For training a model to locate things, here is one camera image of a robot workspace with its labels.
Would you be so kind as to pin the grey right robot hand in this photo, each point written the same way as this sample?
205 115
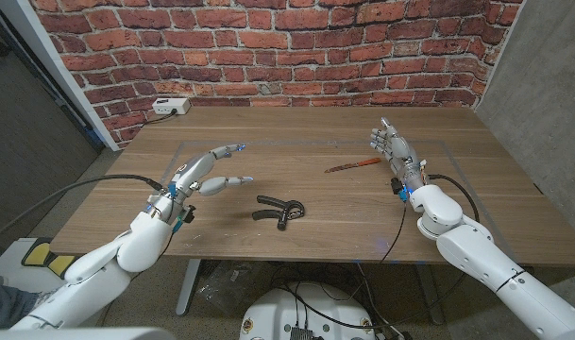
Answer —
402 151

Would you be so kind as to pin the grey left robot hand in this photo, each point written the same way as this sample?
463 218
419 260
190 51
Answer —
192 172

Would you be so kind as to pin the black grip strengthener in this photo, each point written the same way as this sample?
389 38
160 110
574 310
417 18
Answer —
282 222

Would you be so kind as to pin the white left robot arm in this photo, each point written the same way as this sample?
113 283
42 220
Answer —
103 274

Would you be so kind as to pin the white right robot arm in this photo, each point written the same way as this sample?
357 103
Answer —
476 255

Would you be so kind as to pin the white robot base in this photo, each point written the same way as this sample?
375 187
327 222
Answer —
277 311

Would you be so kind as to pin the white power strip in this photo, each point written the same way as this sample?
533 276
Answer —
169 106

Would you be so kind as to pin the clear plastic bag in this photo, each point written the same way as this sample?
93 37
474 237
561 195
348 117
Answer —
225 283

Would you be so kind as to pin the grey table leg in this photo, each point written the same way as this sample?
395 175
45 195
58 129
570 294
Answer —
431 297
188 288

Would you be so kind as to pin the yellow pad with black rim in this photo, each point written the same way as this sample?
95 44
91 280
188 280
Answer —
60 265
36 254

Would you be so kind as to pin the grey sneaker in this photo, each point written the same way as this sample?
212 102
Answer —
44 296

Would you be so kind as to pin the black connector box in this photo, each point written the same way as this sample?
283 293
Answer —
301 333

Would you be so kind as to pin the white robot torso edge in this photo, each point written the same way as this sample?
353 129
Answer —
79 335

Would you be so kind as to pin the person's leg in jeans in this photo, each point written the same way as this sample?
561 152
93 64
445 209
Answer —
4 304

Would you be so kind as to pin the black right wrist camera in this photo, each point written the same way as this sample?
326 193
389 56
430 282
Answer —
396 185

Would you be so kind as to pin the printed brick wall backdrop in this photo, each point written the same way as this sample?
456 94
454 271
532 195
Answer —
287 47

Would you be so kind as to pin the white door frame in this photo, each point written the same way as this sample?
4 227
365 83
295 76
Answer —
46 56

